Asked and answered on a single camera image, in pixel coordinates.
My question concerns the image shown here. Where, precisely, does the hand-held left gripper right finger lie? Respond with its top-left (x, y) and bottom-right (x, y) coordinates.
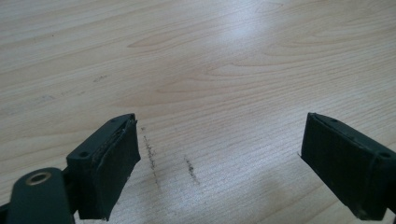
top-left (300, 111), bottom-right (396, 222)

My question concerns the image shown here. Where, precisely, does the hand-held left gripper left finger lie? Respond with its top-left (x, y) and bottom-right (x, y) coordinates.
top-left (65, 112), bottom-right (142, 222)

